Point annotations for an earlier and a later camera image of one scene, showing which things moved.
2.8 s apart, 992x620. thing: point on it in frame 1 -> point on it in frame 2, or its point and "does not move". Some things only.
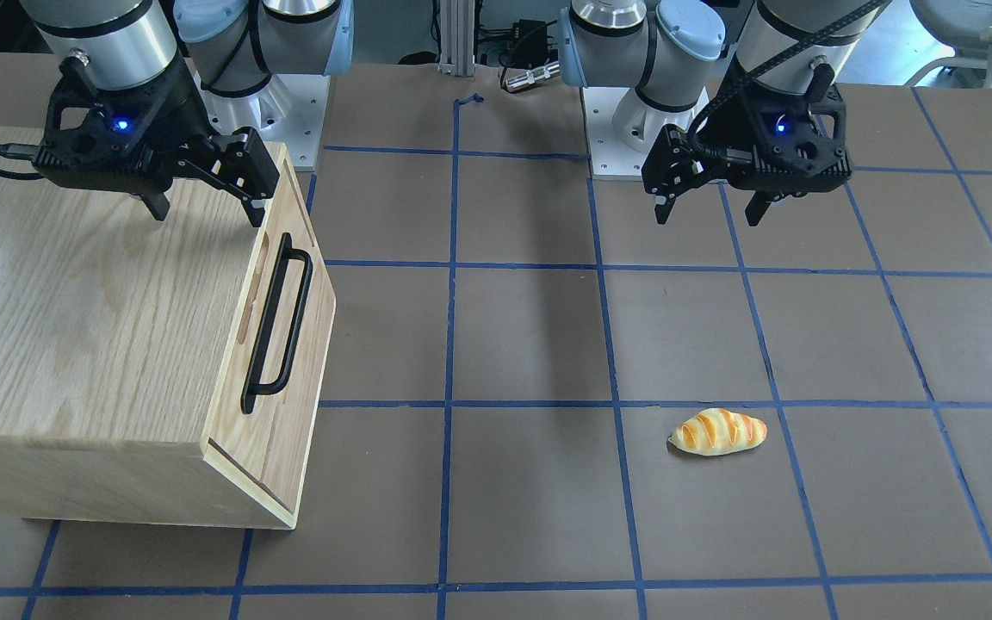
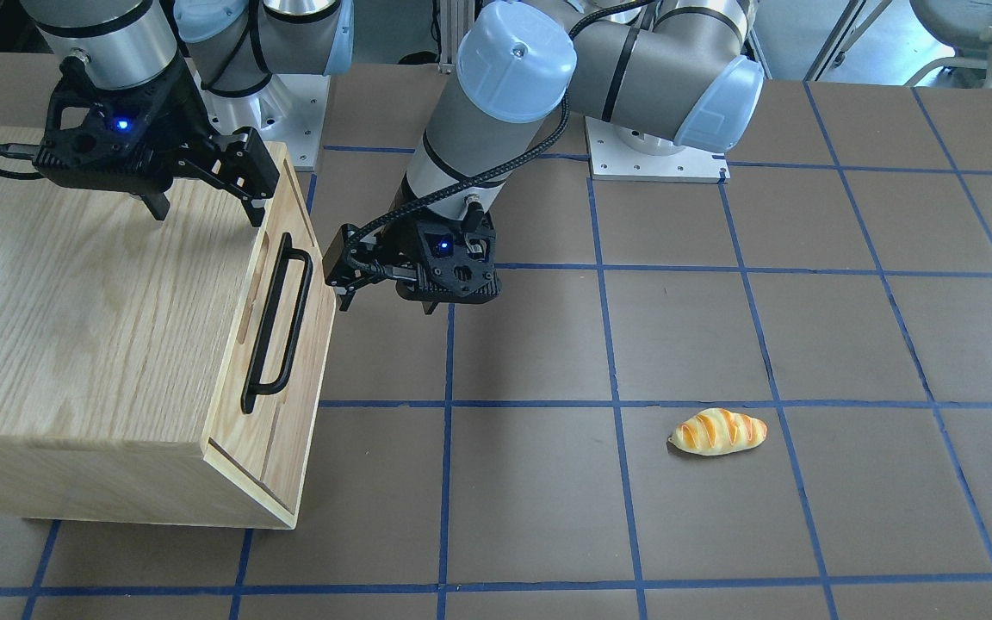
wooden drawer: x=261 y=421 does not move
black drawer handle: x=253 y=385 does not move
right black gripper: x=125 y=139 does not move
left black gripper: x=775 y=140 -> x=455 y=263
